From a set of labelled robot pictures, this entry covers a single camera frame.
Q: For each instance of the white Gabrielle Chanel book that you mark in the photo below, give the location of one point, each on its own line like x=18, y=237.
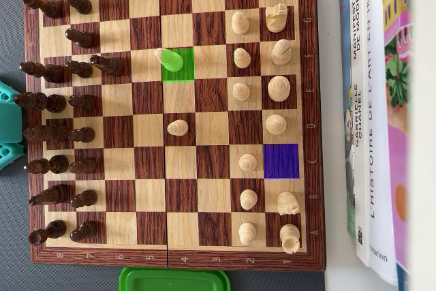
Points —
x=362, y=175

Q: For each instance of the wooden chessboard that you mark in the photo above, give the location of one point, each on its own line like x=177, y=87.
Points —
x=211, y=154

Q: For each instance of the dark wooden queen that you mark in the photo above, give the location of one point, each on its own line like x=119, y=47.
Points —
x=44, y=133

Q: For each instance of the white wooden rook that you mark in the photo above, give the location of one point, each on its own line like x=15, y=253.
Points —
x=289, y=238

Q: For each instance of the white wooden pawn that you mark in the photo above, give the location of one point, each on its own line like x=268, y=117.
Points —
x=240, y=22
x=248, y=199
x=247, y=162
x=247, y=233
x=242, y=58
x=177, y=128
x=241, y=90

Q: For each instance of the dark wooden bishop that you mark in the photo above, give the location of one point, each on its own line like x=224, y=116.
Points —
x=44, y=72
x=47, y=165

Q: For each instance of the green plastic tray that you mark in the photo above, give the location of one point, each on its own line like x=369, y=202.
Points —
x=170, y=282

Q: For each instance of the dark wooden rook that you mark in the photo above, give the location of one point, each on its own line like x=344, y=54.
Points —
x=46, y=4
x=47, y=231

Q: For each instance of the white wooden knight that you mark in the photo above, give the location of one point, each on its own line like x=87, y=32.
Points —
x=276, y=20
x=287, y=202

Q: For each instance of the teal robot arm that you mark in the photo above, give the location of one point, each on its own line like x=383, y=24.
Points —
x=8, y=114

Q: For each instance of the dark wooden knight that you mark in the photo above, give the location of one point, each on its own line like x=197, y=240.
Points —
x=51, y=195
x=109, y=64

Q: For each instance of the white wooden bishop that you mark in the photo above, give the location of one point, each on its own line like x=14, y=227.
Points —
x=172, y=62
x=281, y=53

